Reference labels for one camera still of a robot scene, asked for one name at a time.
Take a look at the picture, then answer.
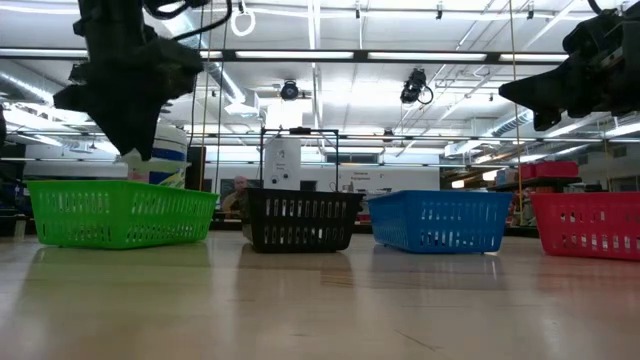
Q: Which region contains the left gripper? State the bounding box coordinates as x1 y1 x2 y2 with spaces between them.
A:
52 19 167 162

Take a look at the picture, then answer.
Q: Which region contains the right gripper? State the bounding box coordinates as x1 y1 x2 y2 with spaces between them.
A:
498 4 640 132

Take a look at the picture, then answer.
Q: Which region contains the white long packet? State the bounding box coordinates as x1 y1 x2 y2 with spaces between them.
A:
115 148 192 175

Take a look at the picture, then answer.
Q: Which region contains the white wipes canister blue label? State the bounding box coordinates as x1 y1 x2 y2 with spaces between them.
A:
127 123 189 190

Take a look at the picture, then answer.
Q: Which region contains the green plastic basket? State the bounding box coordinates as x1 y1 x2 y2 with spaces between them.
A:
25 179 220 250

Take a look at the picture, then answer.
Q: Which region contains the black upright panel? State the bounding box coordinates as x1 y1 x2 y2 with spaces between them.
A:
185 145 207 192

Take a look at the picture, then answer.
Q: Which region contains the red plastic basket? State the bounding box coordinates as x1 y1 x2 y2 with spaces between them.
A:
529 191 640 262

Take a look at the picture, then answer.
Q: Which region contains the person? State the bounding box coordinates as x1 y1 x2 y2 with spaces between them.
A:
222 174 251 219

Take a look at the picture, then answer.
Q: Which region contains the black background equipment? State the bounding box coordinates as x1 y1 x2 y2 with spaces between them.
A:
0 143 29 236

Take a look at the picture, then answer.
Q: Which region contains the white machine cabinet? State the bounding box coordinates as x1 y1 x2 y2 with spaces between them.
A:
263 137 321 191

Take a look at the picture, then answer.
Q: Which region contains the blue plastic basket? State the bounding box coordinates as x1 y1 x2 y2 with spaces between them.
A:
367 189 514 255

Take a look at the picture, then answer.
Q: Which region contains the black plastic basket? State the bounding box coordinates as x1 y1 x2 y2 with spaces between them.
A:
241 188 365 254

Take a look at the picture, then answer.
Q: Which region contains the black overhead light bar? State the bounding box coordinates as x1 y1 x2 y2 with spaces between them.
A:
0 47 571 65

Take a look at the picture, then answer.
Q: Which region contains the black hanging cable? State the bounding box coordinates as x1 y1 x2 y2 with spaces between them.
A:
189 74 207 151
214 19 232 191

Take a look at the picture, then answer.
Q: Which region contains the black hanging camera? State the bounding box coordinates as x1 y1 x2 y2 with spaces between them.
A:
399 68 434 106

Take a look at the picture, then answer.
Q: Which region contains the white hanging ring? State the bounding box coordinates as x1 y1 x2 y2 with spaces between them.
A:
229 6 257 38

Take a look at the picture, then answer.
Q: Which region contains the left wrist cable loop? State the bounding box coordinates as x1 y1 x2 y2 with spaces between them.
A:
143 0 234 42

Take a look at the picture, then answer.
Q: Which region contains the black overhead camera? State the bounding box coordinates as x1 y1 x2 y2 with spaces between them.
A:
279 78 301 102

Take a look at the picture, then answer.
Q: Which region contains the black tube frame stand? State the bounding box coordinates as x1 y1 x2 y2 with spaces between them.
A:
258 126 341 192

